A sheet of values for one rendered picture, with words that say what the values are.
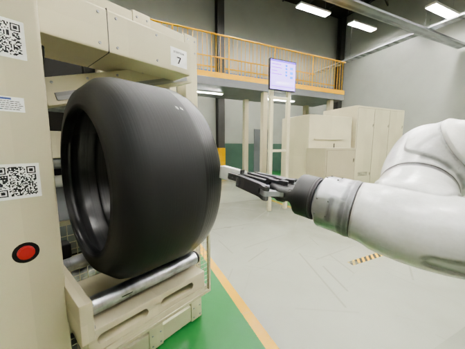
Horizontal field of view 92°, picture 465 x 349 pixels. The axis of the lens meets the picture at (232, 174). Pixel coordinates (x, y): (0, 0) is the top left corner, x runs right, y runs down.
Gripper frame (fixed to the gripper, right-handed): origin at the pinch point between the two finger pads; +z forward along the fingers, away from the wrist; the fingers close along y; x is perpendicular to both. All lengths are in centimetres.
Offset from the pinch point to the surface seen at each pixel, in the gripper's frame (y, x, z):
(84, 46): 10, -32, 64
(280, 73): -350, -116, 206
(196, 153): 0.6, -3.0, 12.3
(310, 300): -137, 126, 16
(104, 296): 20.3, 34.2, 20.9
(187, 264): -4.8, 35.6, 19.8
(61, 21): 17, -38, 63
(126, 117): 15.7, -10.3, 19.1
